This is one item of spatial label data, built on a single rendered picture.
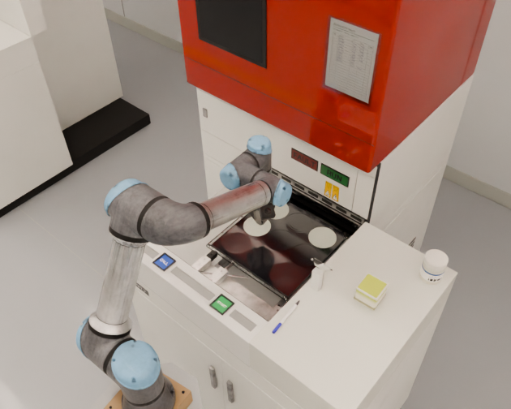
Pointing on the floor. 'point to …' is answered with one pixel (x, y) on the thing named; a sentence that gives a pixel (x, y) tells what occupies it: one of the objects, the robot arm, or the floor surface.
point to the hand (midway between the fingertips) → (262, 223)
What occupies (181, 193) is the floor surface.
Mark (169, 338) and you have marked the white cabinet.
